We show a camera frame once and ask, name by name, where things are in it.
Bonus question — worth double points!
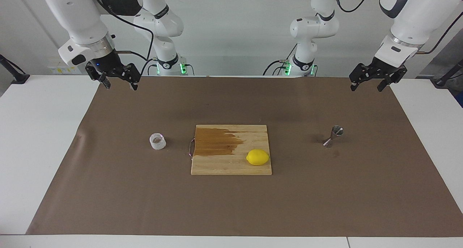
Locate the white wall socket strip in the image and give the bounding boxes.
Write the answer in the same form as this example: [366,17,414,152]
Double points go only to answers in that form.
[48,62,81,75]

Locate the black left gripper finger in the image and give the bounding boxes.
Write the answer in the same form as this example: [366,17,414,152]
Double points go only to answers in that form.
[377,68,408,93]
[349,63,377,92]

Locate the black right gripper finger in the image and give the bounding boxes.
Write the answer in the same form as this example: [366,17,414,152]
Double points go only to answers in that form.
[115,63,141,92]
[85,62,111,90]

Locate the yellow lemon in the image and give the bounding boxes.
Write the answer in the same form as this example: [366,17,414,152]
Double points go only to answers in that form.
[246,149,270,166]

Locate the steel jigger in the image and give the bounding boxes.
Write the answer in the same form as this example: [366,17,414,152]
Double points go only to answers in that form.
[323,125,344,148]

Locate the black base cables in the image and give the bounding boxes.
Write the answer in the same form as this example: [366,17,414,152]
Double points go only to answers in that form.
[263,43,298,76]
[146,58,160,76]

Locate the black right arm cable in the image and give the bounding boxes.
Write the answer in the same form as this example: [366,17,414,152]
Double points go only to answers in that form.
[92,0,154,76]

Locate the black clamp stand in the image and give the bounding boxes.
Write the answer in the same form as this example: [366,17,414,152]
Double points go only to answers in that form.
[0,54,30,85]
[432,59,463,88]

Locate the brown table mat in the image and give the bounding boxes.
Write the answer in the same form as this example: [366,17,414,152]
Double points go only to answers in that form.
[26,75,463,238]

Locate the wooden cutting board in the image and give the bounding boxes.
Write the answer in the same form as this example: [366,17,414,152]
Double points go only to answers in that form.
[189,124,272,176]

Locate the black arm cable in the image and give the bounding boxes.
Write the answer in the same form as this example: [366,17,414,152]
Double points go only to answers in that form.
[332,0,463,55]
[92,0,154,76]

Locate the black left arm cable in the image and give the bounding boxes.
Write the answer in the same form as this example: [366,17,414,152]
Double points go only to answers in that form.
[332,0,463,55]

